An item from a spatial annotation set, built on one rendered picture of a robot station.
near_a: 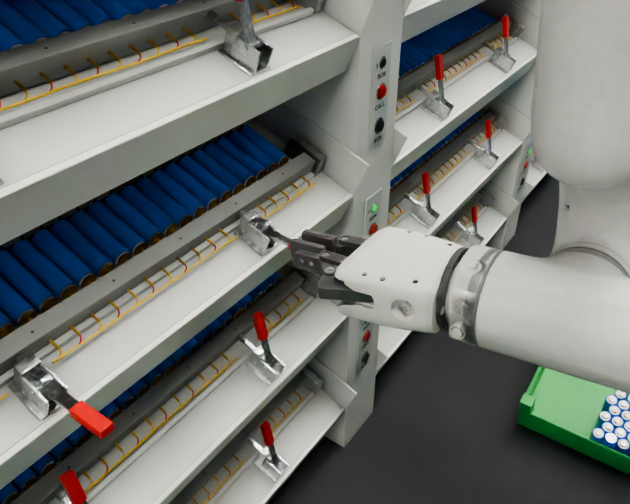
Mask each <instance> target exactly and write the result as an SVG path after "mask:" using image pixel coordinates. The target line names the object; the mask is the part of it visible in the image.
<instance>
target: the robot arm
mask: <svg viewBox="0 0 630 504"><path fill-rule="evenodd" d="M531 143H532V148H533V152H534V155H535V157H536V159H537V160H538V162H539V164H540V165H541V166H542V168H543V169H544V170H545V171H546V172H547V173H548V174H549V175H551V176H552V177H554V178H555V179H557V180H558V181H559V206H558V219H557V228H556V235H555V241H554V245H553V249H552V251H551V253H550V255H549V257H546V258H539V257H531V256H527V255H522V254H518V253H513V252H509V251H504V250H500V249H495V248H491V247H486V246H481V245H474V246H472V247H471V248H466V247H463V246H461V245H458V244H455V243H453V242H450V241H447V240H444V239H441V238H437V237H434V236H431V235H427V234H423V233H420V232H416V231H411V230H407V229H401V228H395V227H386V228H383V229H381V230H379V231H378V232H375V233H373V234H371V235H369V236H363V237H354V236H349V235H342V236H340V237H339V238H338V239H337V236H334V235H330V234H326V233H321V232H317V231H313V230H309V229H305V230H304V231H303V232H302V240H300V239H296V238H293V239H292V240H291V241H290V242H289V244H290V250H291V257H292V264H293V266H294V267H295V268H298V269H301V270H305V271H308V272H312V273H315V274H319V275H321V276H322V277H321V279H320V281H319V283H318V294H319V298H321V299H329V300H342V301H341V302H340V304H339V306H338V310H339V312H340V313H342V314H344V315H347V316H350V317H353V318H356V319H359V320H363V321H367V322H371V323H374V324H379V325H383V326H387V327H392V328H397V329H402V330H408V331H416V332H425V333H437V332H438V331H439V330H440V329H441V330H443V331H447V332H449V336H450V337H451V338H452V339H454V340H458V341H461V342H464V343H467V344H471V345H474V346H477V347H481V348H484V349H487V350H490V351H493V352H497V353H500V354H503V355H506V356H509V357H513V358H516V359H519V360H522V361H525V362H529V363H532V364H535V365H538V366H541V367H545V368H548V369H551V370H554V371H557V372H561V373H564V374H567V375H570V376H573V377H577V378H580V379H583V380H586V381H590V382H593V383H596V384H599V385H602V386H606V387H609V388H612V389H615V390H618V391H622V392H625V393H628V394H630V0H542V4H541V14H540V24H539V34H538V44H537V55H536V65H535V76H534V87H533V97H532V108H531ZM335 266H338V268H337V270H336V267H335Z"/></svg>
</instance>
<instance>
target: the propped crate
mask: <svg viewBox="0 0 630 504"><path fill-rule="evenodd" d="M615 391H616V390H615V389H612V388H609V387H606V386H602V385H599V384H596V383H593V382H590V381H586V380H583V379H580V378H577V377H573V376H570V375H567V374H564V373H561V372H557V371H554V370H551V369H548V368H545V367H541V366H538V368H537V370H536V372H535V374H534V376H533V379H532V381H531V383H530V385H529V387H528V389H527V391H526V393H524V394H523V396H522V398H521V400H520V405H519V411H518V418H517V423H518V424H520V425H523V426H525V427H527V428H529V429H531V430H533V431H535V432H538V433H540V434H542V435H544V436H546V437H548V438H551V439H553V440H555V441H557V442H559V443H561V444H563V445H566V446H568V447H570V448H572V449H574V450H576V451H579V452H581V453H583V454H585V455H587V456H589V457H592V458H594V459H596V460H598V461H600V462H602V463H604V464H607V465H609V466H611V467H613V468H615V469H617V470H620V471H622V472H624V473H626V474H628V475H630V457H629V456H627V455H625V454H623V453H620V452H618V451H616V450H614V449H611V448H609V447H607V446H605V445H603V444H600V443H598V442H596V441H594V440H591V439H590V436H591V433H592V431H593V429H594V427H595V424H596V422H597V419H598V416H599V413H600V412H601V410H602V407H603V404H604V402H605V399H606V397H607V396H608V395H614V394H615Z"/></svg>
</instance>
